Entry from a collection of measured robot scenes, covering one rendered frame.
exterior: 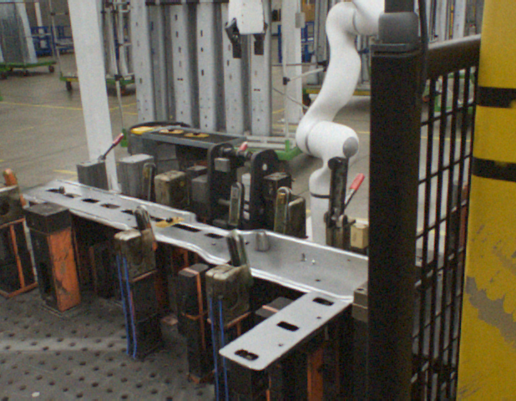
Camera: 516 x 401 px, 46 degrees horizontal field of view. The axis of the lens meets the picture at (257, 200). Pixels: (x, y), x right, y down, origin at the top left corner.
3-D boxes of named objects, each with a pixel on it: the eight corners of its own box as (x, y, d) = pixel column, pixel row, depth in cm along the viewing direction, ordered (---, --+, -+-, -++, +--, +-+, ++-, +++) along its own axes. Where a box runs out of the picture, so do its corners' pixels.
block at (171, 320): (159, 321, 181) (149, 230, 172) (191, 303, 190) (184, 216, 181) (172, 326, 177) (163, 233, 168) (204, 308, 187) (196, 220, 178)
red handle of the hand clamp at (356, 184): (326, 216, 153) (353, 170, 160) (328, 221, 154) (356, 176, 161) (340, 219, 150) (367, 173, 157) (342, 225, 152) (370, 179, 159)
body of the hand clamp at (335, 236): (325, 342, 165) (323, 220, 154) (338, 332, 170) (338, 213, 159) (343, 350, 161) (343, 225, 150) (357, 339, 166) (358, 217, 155)
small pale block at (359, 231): (349, 357, 158) (350, 225, 146) (356, 352, 160) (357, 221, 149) (361, 362, 156) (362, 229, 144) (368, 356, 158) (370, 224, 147)
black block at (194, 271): (176, 381, 152) (165, 273, 143) (206, 361, 160) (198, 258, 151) (199, 393, 147) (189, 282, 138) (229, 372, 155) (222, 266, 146)
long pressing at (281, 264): (2, 196, 209) (1, 192, 208) (59, 180, 225) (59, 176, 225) (351, 308, 124) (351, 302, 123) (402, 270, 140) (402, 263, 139)
